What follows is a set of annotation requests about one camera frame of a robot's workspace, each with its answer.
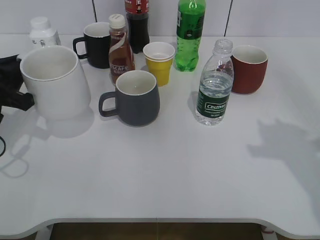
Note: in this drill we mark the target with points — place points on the red ceramic cup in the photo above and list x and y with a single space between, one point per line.
250 65

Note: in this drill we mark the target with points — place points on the white yogurt drink bottle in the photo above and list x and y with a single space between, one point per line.
42 33

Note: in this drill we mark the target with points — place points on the white table leg right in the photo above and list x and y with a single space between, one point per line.
267 233

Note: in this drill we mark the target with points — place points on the dark cola bottle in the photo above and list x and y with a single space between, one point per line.
137 14

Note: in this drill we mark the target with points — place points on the yellow paper cup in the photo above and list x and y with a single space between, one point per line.
159 59

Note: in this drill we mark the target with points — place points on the grey ceramic mug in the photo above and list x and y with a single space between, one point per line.
137 98

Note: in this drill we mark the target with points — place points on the green soda bottle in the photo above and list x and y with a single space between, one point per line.
190 21

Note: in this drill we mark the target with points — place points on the black ceramic mug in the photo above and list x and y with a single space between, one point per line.
97 40

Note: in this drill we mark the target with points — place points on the white table leg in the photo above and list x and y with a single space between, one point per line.
44 233
267 233

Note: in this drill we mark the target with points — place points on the white table leg left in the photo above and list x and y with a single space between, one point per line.
44 233

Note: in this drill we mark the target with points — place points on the brown Nescafe coffee bottle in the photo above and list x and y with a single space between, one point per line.
121 57

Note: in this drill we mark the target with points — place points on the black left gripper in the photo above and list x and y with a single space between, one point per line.
10 83

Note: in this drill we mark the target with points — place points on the white ceramic mug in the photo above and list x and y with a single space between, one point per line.
55 78

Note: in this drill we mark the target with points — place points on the clear water bottle green label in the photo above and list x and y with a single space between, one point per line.
215 85

